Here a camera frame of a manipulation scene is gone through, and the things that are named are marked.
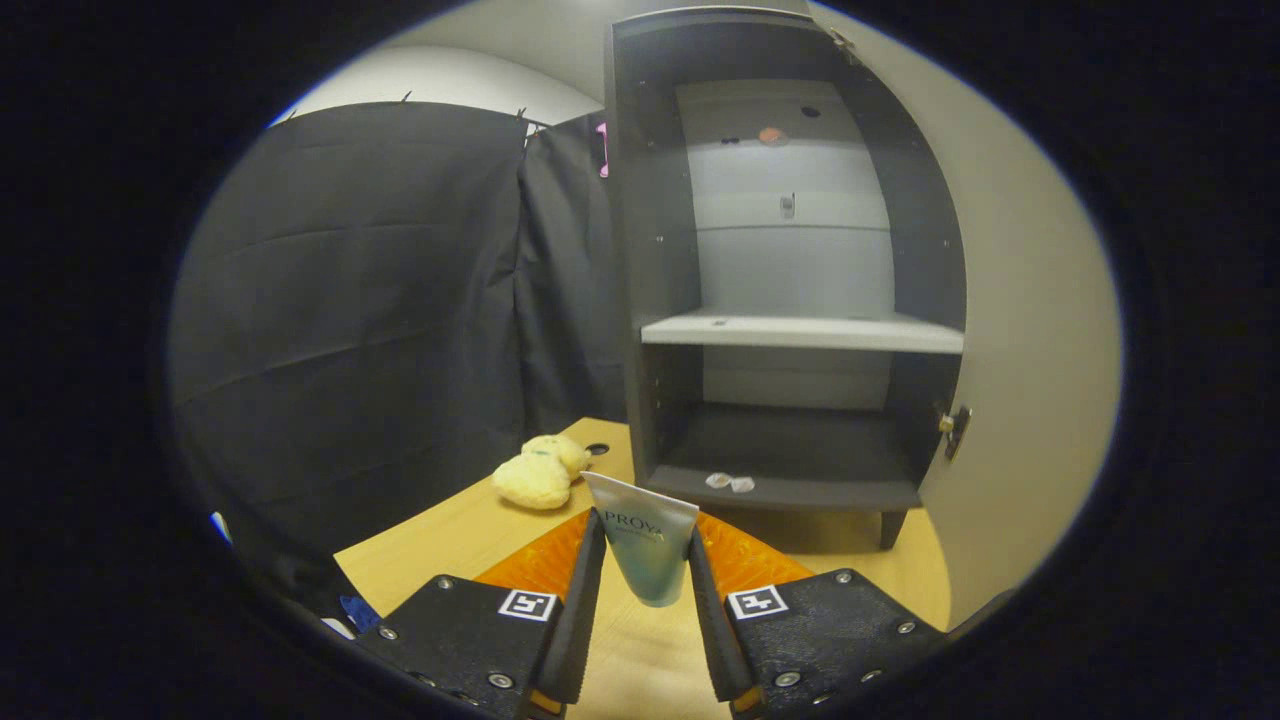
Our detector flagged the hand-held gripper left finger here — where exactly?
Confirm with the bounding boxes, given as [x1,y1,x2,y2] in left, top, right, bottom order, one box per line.
[358,509,608,720]

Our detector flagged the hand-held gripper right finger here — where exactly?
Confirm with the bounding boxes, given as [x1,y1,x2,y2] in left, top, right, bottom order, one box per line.
[687,511,948,719]

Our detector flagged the white teal cosmetic tube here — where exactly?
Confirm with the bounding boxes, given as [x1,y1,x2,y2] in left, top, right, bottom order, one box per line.
[582,470,699,609]

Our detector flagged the yellow plush toy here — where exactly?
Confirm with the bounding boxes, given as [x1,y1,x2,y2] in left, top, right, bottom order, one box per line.
[492,433,593,511]

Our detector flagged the white cabinet shelf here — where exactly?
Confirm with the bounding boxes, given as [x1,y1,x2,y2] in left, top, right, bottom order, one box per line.
[640,308,966,356]

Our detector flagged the black backdrop cloth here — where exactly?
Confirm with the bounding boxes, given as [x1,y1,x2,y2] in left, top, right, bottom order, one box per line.
[168,100,629,611]

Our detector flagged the dark frame cabinet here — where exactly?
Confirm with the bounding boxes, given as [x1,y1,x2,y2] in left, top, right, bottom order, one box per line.
[605,5,969,551]

